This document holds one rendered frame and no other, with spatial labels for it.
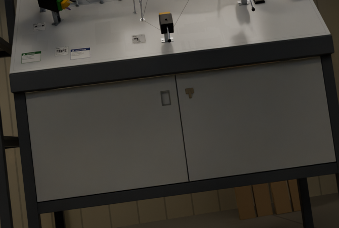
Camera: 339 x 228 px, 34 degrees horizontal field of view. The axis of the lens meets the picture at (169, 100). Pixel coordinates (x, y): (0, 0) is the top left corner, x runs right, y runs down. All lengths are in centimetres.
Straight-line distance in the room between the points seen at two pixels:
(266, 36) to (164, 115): 48
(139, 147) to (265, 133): 46
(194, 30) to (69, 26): 48
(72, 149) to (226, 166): 56
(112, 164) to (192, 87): 40
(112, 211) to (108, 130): 205
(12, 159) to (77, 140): 202
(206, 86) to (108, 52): 38
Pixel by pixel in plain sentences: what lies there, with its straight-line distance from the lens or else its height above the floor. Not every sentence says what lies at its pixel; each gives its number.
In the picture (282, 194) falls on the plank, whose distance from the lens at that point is 373.
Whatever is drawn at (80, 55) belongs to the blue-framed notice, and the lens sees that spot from 207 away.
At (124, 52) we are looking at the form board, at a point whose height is 90.
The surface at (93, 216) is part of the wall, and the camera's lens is 404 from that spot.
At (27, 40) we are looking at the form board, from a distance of 220.
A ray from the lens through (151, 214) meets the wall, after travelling 408.
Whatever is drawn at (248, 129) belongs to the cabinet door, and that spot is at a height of 56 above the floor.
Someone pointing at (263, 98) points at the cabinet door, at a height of 67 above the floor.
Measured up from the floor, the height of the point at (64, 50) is 94.
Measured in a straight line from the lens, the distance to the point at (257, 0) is 227.
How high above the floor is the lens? 56
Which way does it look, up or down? 4 degrees up
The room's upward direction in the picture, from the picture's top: 7 degrees counter-clockwise
